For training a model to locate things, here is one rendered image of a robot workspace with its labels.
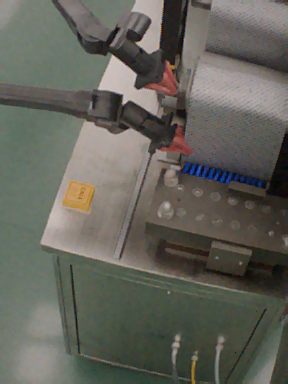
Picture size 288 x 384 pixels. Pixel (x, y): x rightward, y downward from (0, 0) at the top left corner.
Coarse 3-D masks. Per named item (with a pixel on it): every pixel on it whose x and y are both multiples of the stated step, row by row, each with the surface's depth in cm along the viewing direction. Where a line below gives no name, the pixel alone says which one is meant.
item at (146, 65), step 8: (136, 56) 167; (144, 56) 168; (152, 56) 172; (160, 56) 172; (128, 64) 169; (136, 64) 168; (144, 64) 169; (152, 64) 170; (136, 72) 170; (144, 72) 170; (152, 72) 169; (136, 80) 172; (144, 80) 170; (152, 80) 168; (136, 88) 172
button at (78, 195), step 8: (72, 184) 199; (80, 184) 199; (88, 184) 199; (72, 192) 197; (80, 192) 197; (88, 192) 197; (64, 200) 196; (72, 200) 196; (80, 200) 196; (88, 200) 196; (80, 208) 196; (88, 208) 196
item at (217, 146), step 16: (192, 128) 180; (208, 128) 179; (224, 128) 177; (192, 144) 185; (208, 144) 184; (224, 144) 182; (240, 144) 180; (256, 144) 179; (272, 144) 177; (192, 160) 191; (208, 160) 189; (224, 160) 187; (240, 160) 186; (256, 160) 184; (272, 160) 182; (240, 176) 191; (256, 176) 189
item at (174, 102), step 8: (168, 88) 184; (168, 96) 189; (176, 96) 185; (168, 104) 188; (176, 104) 186; (184, 104) 185; (168, 112) 189; (176, 112) 188; (184, 112) 188; (176, 120) 192; (184, 120) 191; (184, 128) 196; (160, 152) 207; (168, 152) 204; (176, 152) 203; (160, 160) 206; (168, 160) 206; (176, 160) 206
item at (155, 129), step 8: (144, 120) 181; (152, 120) 181; (160, 120) 183; (168, 120) 183; (144, 128) 181; (152, 128) 181; (160, 128) 182; (168, 128) 182; (152, 136) 182; (160, 136) 182; (152, 144) 184; (160, 144) 180; (152, 152) 184
